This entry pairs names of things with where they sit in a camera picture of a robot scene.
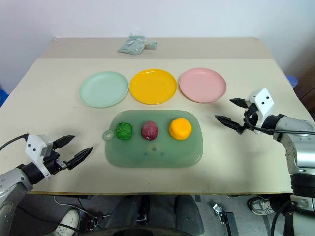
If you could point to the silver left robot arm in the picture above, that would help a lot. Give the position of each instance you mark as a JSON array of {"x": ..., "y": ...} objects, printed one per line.
[{"x": 9, "y": 184}]

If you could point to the black metal floor bracket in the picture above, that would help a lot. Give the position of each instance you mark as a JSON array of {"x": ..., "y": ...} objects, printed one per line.
[{"x": 225, "y": 216}]

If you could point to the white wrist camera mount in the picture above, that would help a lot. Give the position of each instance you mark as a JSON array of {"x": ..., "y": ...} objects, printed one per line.
[
  {"x": 262, "y": 102},
  {"x": 37, "y": 148}
]

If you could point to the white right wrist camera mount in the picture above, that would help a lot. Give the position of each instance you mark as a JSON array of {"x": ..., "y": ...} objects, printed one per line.
[{"x": 262, "y": 102}]

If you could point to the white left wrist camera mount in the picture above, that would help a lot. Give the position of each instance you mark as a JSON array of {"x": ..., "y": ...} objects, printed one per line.
[{"x": 37, "y": 148}]

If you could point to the white sneaker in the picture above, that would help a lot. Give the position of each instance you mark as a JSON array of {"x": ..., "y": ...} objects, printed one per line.
[{"x": 66, "y": 223}]

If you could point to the yellow plate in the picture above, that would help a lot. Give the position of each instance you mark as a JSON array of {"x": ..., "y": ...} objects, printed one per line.
[{"x": 153, "y": 86}]

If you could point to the dark red round fruit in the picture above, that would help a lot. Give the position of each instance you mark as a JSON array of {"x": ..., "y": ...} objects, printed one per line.
[{"x": 149, "y": 130}]

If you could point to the mint green plate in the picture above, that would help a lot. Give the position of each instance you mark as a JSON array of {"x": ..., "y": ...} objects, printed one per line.
[{"x": 103, "y": 89}]

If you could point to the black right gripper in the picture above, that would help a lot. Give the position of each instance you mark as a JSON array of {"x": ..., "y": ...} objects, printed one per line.
[{"x": 249, "y": 118}]

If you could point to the folded green cloth bag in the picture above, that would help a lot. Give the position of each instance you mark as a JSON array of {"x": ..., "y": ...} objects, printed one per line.
[{"x": 134, "y": 45}]

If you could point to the orange round fruit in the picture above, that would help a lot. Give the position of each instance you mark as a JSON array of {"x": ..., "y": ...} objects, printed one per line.
[{"x": 180, "y": 128}]

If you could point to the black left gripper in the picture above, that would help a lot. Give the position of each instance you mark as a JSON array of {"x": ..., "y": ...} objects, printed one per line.
[{"x": 54, "y": 163}]

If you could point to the pink plate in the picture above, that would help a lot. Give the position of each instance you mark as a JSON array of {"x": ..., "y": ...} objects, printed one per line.
[{"x": 202, "y": 84}]

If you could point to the grey sneaker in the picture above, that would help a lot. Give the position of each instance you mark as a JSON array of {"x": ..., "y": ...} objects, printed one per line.
[{"x": 261, "y": 206}]

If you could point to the brown wooden cabinet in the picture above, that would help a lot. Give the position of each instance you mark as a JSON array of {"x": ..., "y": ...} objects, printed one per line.
[{"x": 306, "y": 86}]

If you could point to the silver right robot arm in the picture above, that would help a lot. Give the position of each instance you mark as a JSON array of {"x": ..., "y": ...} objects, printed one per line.
[{"x": 292, "y": 147}]

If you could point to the green translucent cutting board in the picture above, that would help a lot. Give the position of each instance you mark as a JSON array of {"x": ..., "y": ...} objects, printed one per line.
[{"x": 157, "y": 150}]

